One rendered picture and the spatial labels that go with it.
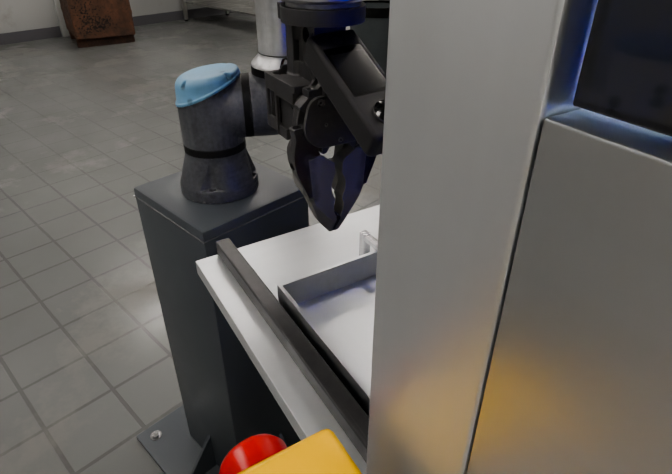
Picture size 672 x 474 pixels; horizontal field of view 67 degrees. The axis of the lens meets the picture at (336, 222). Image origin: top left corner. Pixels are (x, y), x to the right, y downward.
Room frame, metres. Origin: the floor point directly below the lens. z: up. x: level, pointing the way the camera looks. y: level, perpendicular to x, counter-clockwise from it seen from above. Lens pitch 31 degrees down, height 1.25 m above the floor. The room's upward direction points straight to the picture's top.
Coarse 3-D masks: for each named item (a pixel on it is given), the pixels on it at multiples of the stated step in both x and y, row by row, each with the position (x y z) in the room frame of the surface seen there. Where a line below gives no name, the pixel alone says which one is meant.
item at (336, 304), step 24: (336, 264) 0.47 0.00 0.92; (360, 264) 0.48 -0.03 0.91; (288, 288) 0.43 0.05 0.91; (312, 288) 0.45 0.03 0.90; (336, 288) 0.46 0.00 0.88; (360, 288) 0.47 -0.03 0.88; (288, 312) 0.41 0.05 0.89; (312, 312) 0.42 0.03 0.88; (336, 312) 0.42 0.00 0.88; (360, 312) 0.42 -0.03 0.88; (312, 336) 0.37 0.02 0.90; (336, 336) 0.39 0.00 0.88; (360, 336) 0.39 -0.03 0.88; (336, 360) 0.33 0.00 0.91; (360, 360) 0.35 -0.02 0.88; (360, 384) 0.30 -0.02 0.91
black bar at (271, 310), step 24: (240, 264) 0.49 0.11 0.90; (264, 288) 0.44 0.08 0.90; (264, 312) 0.41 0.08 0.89; (288, 336) 0.37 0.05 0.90; (312, 360) 0.34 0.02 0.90; (312, 384) 0.32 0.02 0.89; (336, 384) 0.31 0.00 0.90; (336, 408) 0.29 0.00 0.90; (360, 408) 0.28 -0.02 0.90; (360, 432) 0.26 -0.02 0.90
